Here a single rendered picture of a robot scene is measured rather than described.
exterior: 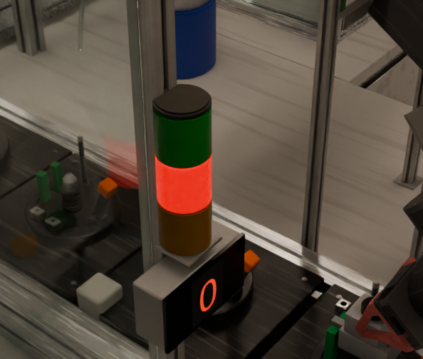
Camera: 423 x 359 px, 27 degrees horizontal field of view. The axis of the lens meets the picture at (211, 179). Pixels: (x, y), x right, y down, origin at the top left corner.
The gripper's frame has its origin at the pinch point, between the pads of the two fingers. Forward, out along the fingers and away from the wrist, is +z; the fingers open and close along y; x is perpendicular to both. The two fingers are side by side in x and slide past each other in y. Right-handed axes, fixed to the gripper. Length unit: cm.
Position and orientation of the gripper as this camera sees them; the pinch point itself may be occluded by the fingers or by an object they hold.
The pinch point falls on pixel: (373, 317)
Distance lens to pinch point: 104.2
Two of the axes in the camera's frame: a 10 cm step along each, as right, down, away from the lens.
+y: -6.2, 4.9, -6.2
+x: 6.1, 7.9, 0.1
